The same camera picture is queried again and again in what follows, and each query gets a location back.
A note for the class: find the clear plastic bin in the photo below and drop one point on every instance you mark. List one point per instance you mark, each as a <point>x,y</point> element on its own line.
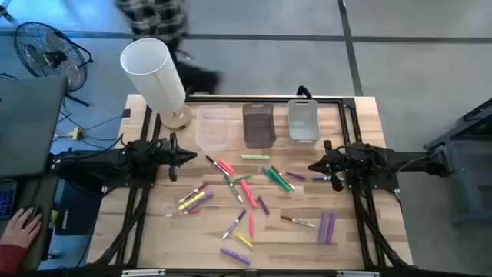
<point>212,115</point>

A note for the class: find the black capped thin marker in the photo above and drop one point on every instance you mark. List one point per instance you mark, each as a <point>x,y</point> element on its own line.
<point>217,165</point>

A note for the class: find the white metal bracket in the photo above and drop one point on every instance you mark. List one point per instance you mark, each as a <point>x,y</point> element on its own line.
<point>357,274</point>
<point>142,273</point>

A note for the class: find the purple thin marker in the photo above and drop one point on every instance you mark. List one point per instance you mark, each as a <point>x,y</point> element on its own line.
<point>234,224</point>

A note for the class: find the yellow power plug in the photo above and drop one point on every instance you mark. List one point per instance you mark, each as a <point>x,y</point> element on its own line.
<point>74,134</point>

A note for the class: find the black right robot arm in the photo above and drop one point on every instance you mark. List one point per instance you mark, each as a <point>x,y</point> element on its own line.
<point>403,161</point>

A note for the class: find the blue thin marker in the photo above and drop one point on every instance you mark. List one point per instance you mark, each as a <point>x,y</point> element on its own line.
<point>321,178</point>

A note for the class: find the light green highlighter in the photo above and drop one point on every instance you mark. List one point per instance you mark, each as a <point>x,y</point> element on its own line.
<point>255,157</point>

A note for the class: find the black square tag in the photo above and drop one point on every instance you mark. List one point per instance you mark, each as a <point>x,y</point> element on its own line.
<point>126,113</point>

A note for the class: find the black floor fan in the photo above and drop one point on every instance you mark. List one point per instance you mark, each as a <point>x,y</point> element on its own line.
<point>49,57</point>

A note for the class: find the brown thin marker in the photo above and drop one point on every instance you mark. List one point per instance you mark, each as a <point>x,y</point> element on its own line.
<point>298,221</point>

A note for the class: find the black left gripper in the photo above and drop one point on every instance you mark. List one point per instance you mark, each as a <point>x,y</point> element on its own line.
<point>171,155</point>

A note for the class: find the pink highlighter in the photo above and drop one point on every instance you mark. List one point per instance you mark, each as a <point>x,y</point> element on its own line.
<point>251,225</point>
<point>249,193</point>

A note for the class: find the dark metal cart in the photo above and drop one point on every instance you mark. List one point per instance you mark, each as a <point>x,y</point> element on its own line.
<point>473,218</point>

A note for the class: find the dark purple pen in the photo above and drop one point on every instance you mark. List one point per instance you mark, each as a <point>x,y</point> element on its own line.
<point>296,175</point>

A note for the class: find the red thin marker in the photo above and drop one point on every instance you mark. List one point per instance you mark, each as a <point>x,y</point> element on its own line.
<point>184,212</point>
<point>286,180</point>

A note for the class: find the black computer case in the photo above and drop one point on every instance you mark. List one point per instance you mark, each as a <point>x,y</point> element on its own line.
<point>77,211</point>

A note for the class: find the person's forearm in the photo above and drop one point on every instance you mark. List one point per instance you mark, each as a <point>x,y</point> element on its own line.
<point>9,259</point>

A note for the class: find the small yellow highlighter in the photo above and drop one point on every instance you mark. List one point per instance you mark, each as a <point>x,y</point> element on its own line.
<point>244,240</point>

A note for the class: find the grey translucent plastic bin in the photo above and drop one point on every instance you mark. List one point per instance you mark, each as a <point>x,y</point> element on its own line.
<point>258,127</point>

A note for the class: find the person's hand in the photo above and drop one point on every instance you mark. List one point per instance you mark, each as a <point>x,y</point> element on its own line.
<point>19,231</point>

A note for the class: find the small green highlighter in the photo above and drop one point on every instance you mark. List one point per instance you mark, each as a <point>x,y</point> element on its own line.
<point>243,178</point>

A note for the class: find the person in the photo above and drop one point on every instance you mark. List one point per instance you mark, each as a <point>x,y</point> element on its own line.
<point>153,17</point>

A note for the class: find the red highlighter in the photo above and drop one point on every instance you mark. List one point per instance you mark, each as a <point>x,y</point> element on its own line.
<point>224,168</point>

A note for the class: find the black keyboard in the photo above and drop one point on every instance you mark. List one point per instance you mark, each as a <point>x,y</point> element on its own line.
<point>7,200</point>

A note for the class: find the blue pen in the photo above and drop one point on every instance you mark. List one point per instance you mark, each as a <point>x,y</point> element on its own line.
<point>233,188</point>

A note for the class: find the small purple highlighter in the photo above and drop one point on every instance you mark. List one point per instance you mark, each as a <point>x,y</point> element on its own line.
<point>263,205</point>

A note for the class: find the maroon thin marker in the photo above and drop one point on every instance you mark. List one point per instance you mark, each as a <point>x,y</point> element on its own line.
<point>193,193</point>

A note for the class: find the orange highlighter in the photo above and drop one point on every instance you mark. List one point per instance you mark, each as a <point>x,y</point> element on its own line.
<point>227,165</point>

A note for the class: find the white plastic bin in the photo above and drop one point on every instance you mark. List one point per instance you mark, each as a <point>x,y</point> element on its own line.
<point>303,123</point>

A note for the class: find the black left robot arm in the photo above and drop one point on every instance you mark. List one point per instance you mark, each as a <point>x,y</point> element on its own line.
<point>96,161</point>

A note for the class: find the white shade lamp wooden base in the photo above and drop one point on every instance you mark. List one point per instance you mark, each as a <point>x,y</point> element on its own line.
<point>153,73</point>

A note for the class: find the teal pen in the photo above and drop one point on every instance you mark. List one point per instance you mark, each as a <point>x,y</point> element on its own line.
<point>266,171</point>

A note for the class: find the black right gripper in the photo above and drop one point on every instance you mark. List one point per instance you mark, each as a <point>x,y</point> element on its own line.
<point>334,165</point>

